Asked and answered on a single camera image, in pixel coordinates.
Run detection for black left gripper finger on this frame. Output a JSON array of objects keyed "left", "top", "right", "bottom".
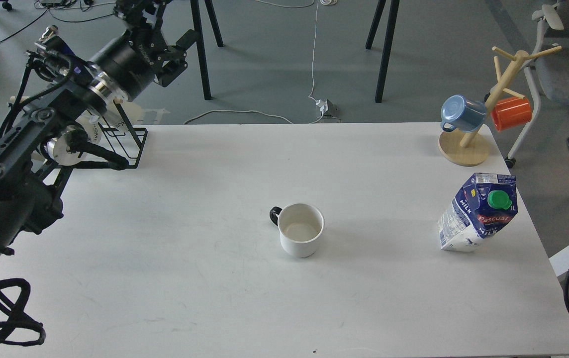
[
  {"left": 153, "top": 29, "right": 198, "bottom": 88},
  {"left": 113, "top": 0, "right": 167, "bottom": 38}
]

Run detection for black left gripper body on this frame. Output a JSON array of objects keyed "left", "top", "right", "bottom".
[{"left": 90, "top": 30, "right": 166, "bottom": 100}]

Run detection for white mug black handle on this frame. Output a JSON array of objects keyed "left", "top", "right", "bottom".
[{"left": 269, "top": 202, "right": 325, "bottom": 258}]

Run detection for blue white milk carton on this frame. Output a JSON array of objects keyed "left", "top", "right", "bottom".
[{"left": 438, "top": 173, "right": 518, "bottom": 252}]

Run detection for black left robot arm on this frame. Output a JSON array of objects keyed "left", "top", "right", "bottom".
[{"left": 0, "top": 0, "right": 202, "bottom": 347}]

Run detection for cream mug on rack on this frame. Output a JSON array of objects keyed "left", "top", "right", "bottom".
[{"left": 103, "top": 100, "right": 143, "bottom": 132}]

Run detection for black table leg left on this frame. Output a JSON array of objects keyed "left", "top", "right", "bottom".
[{"left": 190, "top": 0, "right": 225, "bottom": 100}]

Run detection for black table leg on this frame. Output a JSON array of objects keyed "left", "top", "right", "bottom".
[
  {"left": 365, "top": 0, "right": 400, "bottom": 103},
  {"left": 190, "top": 0, "right": 225, "bottom": 100}
]

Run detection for white mug on rack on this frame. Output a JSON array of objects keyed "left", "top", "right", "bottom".
[{"left": 74, "top": 113, "right": 103, "bottom": 145}]

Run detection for white power adapter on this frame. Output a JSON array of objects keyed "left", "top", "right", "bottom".
[{"left": 315, "top": 99, "right": 339, "bottom": 120}]

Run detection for black table leg right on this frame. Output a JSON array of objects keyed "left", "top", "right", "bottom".
[{"left": 365, "top": 0, "right": 400, "bottom": 103}]

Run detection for blue mug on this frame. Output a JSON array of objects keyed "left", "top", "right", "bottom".
[{"left": 441, "top": 94, "right": 487, "bottom": 132}]

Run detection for wooden mug tree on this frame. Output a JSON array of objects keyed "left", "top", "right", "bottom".
[{"left": 438, "top": 45, "right": 562, "bottom": 166}]

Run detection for orange mug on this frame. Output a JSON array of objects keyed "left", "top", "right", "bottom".
[{"left": 490, "top": 96, "right": 533, "bottom": 132}]

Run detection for black wire mug rack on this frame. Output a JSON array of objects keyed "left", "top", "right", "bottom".
[{"left": 39, "top": 100, "right": 148, "bottom": 169}]

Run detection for white cable on floor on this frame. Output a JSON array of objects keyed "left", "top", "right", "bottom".
[{"left": 184, "top": 0, "right": 339, "bottom": 124}]

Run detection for black cable on floor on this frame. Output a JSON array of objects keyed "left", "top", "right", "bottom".
[{"left": 0, "top": 0, "right": 128, "bottom": 68}]

